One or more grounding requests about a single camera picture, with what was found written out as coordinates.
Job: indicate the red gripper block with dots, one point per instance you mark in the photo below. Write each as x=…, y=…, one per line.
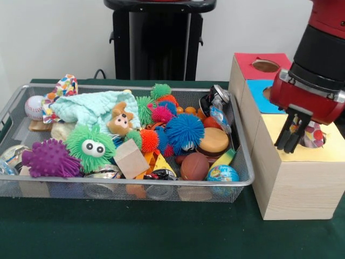
x=304, y=99

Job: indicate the colourful spotted cloth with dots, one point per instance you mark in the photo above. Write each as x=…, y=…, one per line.
x=314, y=136
x=65, y=85

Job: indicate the clear plastic bottle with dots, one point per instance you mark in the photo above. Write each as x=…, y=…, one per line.
x=221, y=118

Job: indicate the doll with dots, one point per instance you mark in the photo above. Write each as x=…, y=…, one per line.
x=120, y=120

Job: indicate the mint green knitted cloth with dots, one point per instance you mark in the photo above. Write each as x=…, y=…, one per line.
x=81, y=108

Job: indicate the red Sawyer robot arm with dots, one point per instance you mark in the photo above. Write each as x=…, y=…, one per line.
x=320, y=54

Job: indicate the wooden box with three holes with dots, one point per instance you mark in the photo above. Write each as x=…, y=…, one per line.
x=296, y=189

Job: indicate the shallow clear mesh bin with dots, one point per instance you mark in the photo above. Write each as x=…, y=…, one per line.
x=81, y=191

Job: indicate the toy hamburger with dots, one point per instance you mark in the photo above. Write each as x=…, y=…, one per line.
x=215, y=140

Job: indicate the small globe ball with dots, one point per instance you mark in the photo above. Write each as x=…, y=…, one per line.
x=223, y=172

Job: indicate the small orange ball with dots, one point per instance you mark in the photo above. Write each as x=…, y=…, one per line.
x=210, y=122

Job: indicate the black and red soda can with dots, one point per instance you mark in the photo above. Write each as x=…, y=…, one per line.
x=218, y=95

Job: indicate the small brown football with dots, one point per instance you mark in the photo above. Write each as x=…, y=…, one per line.
x=194, y=167

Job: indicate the blue spiky rubber ball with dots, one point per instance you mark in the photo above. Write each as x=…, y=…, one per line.
x=184, y=129

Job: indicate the plain wooden block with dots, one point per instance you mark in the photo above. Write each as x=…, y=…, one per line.
x=130, y=162

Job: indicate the dark green tablecloth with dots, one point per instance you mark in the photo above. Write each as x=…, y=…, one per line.
x=134, y=229

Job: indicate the green spiky toy with eyes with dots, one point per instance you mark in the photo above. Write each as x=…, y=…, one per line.
x=82, y=143

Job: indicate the purple spiky rubber toy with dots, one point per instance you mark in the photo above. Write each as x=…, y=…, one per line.
x=49, y=159

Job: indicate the white baseball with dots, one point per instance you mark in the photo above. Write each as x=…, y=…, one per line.
x=32, y=108

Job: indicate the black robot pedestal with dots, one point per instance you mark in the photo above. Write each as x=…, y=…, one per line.
x=159, y=40

